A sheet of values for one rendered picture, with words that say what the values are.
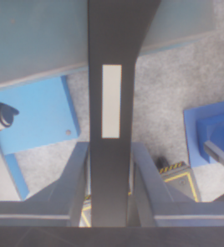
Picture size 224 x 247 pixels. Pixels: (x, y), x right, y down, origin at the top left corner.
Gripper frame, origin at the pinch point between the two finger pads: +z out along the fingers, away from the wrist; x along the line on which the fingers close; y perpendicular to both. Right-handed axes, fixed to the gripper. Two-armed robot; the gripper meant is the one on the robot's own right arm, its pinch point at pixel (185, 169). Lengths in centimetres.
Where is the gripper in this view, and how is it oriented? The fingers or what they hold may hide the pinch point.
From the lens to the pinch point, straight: 39.6
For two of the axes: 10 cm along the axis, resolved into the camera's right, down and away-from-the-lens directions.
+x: 8.5, -5.3, 0.0
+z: -3.1, -5.1, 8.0
